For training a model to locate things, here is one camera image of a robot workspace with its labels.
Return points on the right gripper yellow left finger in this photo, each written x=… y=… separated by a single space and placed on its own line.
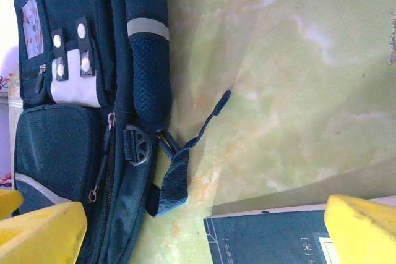
x=40 y=239

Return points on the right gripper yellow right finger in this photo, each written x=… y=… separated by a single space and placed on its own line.
x=365 y=239

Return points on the dark blue yellow-label book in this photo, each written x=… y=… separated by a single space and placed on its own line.
x=266 y=239

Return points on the navy blue backpack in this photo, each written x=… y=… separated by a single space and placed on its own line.
x=68 y=140

